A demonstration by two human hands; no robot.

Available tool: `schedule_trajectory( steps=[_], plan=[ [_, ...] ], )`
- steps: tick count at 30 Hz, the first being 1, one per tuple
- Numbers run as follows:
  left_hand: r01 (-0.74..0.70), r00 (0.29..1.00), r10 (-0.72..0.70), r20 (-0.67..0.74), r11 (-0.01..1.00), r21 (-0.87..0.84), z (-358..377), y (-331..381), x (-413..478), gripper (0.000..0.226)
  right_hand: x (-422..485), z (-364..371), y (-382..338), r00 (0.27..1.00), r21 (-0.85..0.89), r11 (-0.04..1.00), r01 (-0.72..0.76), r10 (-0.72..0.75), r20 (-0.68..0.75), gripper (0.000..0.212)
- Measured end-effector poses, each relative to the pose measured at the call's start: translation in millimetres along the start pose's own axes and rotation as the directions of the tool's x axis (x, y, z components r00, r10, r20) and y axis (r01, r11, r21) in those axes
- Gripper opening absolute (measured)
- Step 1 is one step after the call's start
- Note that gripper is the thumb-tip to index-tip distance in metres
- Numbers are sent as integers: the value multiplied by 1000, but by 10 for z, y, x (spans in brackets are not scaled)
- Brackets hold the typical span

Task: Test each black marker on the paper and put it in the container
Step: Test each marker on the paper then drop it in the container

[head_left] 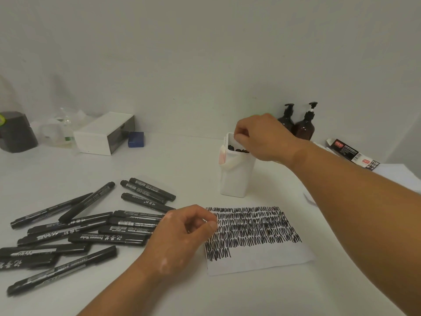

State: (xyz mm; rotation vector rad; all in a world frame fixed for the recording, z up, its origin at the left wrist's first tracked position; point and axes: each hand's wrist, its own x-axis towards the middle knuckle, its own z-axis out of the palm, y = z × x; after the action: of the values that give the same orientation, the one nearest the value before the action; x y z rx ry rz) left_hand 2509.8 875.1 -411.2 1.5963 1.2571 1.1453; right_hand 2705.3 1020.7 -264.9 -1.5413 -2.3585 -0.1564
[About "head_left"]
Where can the small blue box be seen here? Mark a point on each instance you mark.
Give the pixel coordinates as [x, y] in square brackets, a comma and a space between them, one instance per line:
[135, 139]

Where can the person's right hand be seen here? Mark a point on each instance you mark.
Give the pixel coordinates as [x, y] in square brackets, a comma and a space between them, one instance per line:
[269, 138]

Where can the clear bottle with dark liquid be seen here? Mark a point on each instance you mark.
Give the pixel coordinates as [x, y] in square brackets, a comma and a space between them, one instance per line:
[16, 134]

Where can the white paper with black scribbles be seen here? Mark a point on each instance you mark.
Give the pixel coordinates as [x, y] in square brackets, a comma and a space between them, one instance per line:
[263, 259]

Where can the person's left hand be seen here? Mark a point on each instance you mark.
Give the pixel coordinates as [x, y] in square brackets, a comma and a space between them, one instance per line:
[174, 243]

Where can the pile of black markers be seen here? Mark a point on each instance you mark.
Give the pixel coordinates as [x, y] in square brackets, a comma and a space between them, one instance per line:
[82, 233]

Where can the person's right forearm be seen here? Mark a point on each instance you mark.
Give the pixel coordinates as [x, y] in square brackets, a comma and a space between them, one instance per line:
[368, 207]

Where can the pile of loose white sheets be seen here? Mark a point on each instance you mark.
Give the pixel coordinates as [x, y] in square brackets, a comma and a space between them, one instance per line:
[401, 172]

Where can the white box with grey front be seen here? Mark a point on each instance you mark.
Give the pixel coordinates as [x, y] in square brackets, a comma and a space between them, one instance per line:
[92, 141]

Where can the brown pump bottle white neck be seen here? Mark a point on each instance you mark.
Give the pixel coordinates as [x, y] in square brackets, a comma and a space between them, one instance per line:
[304, 128]

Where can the black and red cardboard box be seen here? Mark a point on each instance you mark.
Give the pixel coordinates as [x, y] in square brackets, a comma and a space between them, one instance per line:
[348, 149]

